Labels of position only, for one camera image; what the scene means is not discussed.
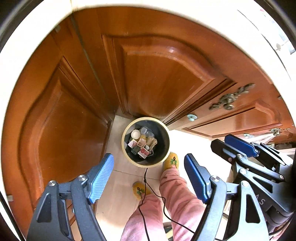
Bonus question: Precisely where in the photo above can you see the left yellow slipper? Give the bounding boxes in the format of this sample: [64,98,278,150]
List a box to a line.
[132,181,151,201]

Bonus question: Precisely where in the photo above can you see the yellow slipper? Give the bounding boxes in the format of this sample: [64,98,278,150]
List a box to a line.
[163,152,179,171]
[132,181,151,201]

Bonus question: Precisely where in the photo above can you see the ornate brass drawer handle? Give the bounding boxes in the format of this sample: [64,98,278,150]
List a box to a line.
[209,83,255,110]

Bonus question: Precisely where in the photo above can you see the right yellow slipper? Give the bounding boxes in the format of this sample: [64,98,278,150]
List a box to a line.
[163,152,179,171]

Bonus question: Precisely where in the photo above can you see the round cream trash bin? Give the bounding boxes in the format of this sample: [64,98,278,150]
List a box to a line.
[121,117,170,168]

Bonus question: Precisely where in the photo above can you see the pink trousers legs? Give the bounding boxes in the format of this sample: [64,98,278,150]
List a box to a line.
[121,169,205,240]

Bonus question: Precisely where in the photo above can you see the orange white cake cup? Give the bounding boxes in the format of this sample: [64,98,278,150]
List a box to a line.
[131,129,141,141]

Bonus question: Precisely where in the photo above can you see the wooden cabinet door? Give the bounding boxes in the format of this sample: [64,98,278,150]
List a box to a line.
[102,35,235,125]

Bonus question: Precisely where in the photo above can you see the beige loofah sponge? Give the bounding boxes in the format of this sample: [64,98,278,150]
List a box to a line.
[146,137,158,152]

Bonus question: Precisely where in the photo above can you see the thin black cable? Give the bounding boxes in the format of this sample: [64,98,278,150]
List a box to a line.
[137,167,223,241]

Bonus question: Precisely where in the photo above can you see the clear plastic food tray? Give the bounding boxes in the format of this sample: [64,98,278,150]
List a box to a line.
[139,126,154,139]

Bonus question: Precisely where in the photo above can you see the pale blue cabinet knob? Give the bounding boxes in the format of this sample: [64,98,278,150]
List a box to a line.
[187,114,198,121]

